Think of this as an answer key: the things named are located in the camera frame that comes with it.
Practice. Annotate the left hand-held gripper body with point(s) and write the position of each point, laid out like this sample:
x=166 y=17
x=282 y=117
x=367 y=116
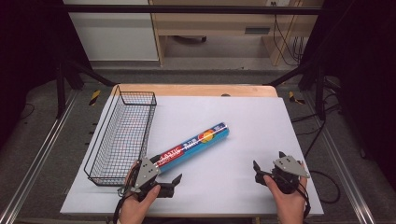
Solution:
x=145 y=172

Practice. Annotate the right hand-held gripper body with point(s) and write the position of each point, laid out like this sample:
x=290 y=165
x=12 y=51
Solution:
x=289 y=168

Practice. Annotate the blue plastic wrap box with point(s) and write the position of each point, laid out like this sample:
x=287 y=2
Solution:
x=193 y=146

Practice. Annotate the person's left hand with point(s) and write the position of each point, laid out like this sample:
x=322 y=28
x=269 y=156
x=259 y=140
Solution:
x=134 y=210

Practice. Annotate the person's right hand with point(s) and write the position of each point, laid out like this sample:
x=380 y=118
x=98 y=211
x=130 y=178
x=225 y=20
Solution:
x=291 y=207

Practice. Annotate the white table mat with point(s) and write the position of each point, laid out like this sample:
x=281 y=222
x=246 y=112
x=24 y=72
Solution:
x=236 y=174

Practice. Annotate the yellow black tape strip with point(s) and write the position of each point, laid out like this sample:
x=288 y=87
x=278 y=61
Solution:
x=292 y=97
x=95 y=97

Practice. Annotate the black metal stand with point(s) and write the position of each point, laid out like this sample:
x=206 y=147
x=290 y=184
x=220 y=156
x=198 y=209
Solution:
x=60 y=93
x=320 y=93

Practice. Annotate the wooden table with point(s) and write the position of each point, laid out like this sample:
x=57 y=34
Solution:
x=193 y=90

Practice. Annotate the black curtain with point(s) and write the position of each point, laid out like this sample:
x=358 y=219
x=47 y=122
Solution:
x=28 y=46
x=364 y=62

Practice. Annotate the white cabinet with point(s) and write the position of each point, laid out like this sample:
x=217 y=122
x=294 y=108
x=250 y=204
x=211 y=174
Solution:
x=115 y=34

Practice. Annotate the light wooden desk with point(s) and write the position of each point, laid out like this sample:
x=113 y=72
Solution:
x=214 y=23

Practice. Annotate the aluminium floor rail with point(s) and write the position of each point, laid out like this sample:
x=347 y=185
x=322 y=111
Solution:
x=350 y=186
x=37 y=158

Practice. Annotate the black horizontal frame bar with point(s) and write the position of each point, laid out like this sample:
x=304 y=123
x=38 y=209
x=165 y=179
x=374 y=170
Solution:
x=186 y=9

